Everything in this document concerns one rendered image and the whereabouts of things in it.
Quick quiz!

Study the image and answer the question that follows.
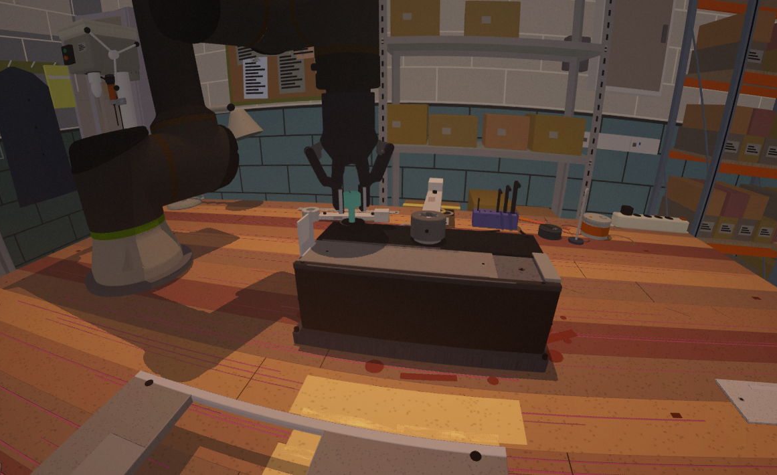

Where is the grey metal shelf unit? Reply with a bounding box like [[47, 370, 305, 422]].
[[377, 0, 615, 215]]

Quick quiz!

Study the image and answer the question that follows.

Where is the white bent rack bracket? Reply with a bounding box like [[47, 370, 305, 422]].
[[295, 212, 318, 259]]

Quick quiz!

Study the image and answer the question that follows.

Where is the orange wire spool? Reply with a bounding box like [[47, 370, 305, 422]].
[[580, 212, 613, 242]]

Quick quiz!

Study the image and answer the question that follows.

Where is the grey lip bracket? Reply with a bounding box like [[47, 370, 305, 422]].
[[531, 252, 564, 285]]

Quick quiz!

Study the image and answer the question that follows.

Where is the grey long bench fixture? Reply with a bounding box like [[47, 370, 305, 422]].
[[30, 370, 509, 475]]

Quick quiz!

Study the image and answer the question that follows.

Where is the white drill press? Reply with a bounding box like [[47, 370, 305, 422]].
[[57, 18, 147, 140]]

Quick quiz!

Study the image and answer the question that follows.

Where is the cork notice board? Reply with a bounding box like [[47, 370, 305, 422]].
[[224, 41, 327, 107]]

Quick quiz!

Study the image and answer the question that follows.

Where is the yellow wall paper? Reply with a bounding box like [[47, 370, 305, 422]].
[[43, 63, 78, 110]]

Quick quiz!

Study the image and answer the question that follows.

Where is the grey cover plate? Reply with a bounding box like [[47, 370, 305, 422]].
[[300, 239, 499, 282]]

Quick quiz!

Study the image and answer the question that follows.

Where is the white wall socket trunking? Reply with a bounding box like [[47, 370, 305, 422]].
[[584, 131, 664, 157]]

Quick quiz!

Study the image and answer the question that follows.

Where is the dark blue arched board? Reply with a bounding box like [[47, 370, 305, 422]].
[[0, 65, 77, 209]]

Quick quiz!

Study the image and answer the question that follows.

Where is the yellow small box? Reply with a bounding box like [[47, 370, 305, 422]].
[[467, 189, 503, 212]]

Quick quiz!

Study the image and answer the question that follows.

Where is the grey flat plate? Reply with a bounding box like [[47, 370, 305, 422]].
[[715, 377, 777, 428]]

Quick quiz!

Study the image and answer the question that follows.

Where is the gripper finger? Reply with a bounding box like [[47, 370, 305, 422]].
[[304, 143, 347, 216], [355, 140, 396, 216]]

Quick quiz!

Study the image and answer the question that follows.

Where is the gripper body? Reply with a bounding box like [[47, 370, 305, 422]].
[[314, 52, 381, 166]]

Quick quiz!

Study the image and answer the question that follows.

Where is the yellow paper sheet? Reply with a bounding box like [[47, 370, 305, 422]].
[[261, 374, 529, 475]]

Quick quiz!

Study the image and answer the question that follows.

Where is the grey wall cabinet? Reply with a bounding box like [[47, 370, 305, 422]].
[[602, 0, 677, 94]]

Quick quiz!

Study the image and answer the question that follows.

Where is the white power strip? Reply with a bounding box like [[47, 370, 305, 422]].
[[610, 205, 691, 235]]

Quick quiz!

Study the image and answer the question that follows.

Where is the black round base stand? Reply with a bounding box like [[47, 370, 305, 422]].
[[567, 185, 594, 246]]

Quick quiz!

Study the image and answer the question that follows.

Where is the orange-tan cardboard box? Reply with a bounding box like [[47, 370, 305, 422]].
[[482, 112, 532, 152]]

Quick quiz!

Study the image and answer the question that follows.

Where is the dark brown closer body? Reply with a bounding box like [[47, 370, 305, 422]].
[[292, 220, 565, 374]]

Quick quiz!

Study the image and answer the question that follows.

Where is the orange blue pallet rack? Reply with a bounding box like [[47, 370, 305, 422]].
[[647, 0, 777, 265]]

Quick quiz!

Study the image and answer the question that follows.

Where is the grey round valve knob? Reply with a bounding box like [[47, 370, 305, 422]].
[[408, 209, 452, 247]]

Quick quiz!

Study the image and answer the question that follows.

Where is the white test arm teal grip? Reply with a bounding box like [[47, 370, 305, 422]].
[[298, 189, 391, 225]]

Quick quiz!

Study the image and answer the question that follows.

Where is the beige cone desk lamp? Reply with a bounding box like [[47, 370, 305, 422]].
[[226, 102, 264, 140]]

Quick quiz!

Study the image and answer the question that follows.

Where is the purple hex key holder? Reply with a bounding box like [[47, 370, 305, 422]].
[[471, 181, 523, 232]]

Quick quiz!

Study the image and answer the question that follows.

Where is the tan cardboard box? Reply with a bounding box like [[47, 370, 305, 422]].
[[527, 113, 588, 157], [390, 0, 441, 38], [427, 113, 481, 149], [387, 102, 430, 147], [463, 0, 522, 39]]

